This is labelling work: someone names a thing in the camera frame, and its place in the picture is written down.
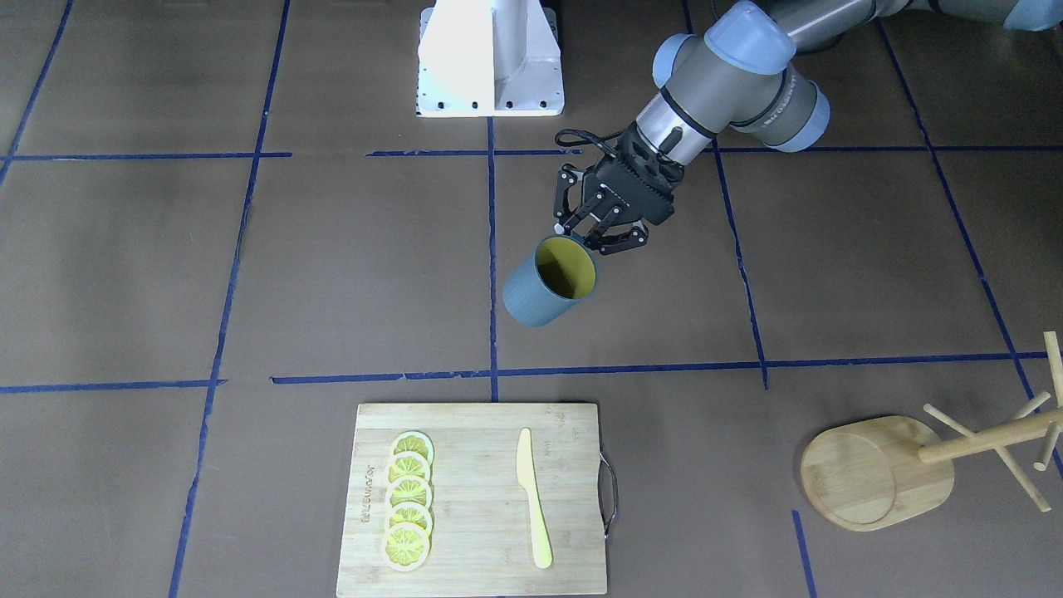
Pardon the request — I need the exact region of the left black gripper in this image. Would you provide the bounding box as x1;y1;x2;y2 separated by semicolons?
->
553;124;686;255

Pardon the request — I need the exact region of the dark blue mug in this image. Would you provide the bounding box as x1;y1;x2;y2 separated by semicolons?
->
502;235;598;328

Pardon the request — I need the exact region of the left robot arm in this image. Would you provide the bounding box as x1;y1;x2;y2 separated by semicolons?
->
553;1;1062;255

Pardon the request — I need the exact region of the wooden cup storage rack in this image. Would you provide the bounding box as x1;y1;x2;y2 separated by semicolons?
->
800;331;1062;532

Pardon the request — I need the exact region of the lemon slice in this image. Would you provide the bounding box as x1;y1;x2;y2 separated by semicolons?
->
387;451;432;483
382;522;432;573
390;430;435;464
385;474;434;508
386;501;435;537

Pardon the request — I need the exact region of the yellow plastic knife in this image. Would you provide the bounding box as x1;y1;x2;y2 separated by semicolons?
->
516;427;553;569

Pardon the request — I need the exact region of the bamboo cutting board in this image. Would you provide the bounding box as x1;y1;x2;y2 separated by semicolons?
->
336;401;608;597

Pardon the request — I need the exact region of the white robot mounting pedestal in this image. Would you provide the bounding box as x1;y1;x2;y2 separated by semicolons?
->
415;1;566;119

